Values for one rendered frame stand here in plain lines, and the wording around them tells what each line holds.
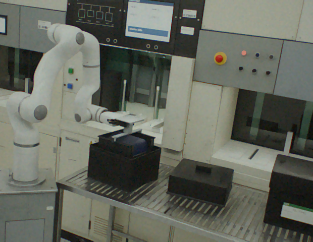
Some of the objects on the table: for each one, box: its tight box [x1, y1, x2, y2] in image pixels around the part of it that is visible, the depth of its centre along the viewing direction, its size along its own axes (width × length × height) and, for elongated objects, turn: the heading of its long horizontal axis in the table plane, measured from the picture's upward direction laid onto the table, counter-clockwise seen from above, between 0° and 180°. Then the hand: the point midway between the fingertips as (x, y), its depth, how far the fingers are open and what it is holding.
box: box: [263, 154, 313, 238], centre depth 190 cm, size 29×29×25 cm
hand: (127, 122), depth 210 cm, fingers open, 6 cm apart
